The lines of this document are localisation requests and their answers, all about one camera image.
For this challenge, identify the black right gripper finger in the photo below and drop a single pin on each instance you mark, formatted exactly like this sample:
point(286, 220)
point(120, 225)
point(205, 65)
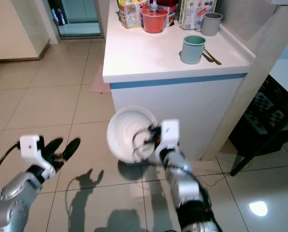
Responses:
point(141, 139)

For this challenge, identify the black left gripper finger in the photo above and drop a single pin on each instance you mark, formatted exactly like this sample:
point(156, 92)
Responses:
point(53, 145)
point(72, 147)

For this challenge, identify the white bowl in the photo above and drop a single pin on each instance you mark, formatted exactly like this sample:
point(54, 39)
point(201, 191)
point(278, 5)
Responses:
point(124, 130)

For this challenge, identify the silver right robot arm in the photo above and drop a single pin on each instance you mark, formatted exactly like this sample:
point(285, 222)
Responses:
point(182, 183)

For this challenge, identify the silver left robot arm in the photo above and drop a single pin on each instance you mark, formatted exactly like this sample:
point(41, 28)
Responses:
point(13, 203)

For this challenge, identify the white counter cabinet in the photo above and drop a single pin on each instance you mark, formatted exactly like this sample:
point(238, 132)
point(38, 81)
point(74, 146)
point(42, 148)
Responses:
point(173, 111)

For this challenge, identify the blue-green plastic cup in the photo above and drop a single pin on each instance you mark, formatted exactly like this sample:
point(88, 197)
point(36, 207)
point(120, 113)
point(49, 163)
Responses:
point(192, 50)

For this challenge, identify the metal fork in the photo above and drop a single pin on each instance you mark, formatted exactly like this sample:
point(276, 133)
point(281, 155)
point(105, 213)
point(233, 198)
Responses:
point(207, 57)

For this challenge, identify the metal spoon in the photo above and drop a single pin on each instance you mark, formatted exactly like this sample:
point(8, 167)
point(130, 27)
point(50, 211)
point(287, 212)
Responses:
point(213, 58)

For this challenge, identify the black chair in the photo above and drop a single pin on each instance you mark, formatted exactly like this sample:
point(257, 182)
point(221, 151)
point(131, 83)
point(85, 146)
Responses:
point(265, 121)

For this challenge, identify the red instant noodle bowl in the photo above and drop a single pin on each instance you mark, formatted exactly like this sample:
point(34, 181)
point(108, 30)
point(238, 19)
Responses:
point(154, 21)

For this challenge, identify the colourful snack packet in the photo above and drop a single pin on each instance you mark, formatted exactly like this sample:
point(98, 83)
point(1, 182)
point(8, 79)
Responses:
point(129, 13)

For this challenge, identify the white kitchen cabinet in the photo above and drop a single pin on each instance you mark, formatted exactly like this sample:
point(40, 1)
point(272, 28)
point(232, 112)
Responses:
point(13, 24)

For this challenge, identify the grey plastic cup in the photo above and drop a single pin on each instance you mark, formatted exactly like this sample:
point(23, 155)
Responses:
point(211, 24)

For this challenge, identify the glass door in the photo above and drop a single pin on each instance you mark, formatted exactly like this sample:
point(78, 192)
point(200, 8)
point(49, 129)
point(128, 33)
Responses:
point(79, 17)

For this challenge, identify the white printed food box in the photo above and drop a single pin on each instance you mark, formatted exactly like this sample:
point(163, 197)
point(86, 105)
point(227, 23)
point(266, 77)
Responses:
point(196, 13)

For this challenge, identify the dark red snack bag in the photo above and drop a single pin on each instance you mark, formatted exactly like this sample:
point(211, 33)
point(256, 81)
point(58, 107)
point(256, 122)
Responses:
point(169, 5)

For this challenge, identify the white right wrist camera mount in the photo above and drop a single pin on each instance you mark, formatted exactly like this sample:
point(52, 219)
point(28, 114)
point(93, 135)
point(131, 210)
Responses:
point(169, 135)

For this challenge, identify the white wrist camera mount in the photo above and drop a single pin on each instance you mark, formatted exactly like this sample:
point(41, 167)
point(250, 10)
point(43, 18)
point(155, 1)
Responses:
point(30, 147)
point(169, 135)

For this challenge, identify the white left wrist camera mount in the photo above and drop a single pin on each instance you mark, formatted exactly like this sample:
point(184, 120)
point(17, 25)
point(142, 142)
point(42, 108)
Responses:
point(30, 147)

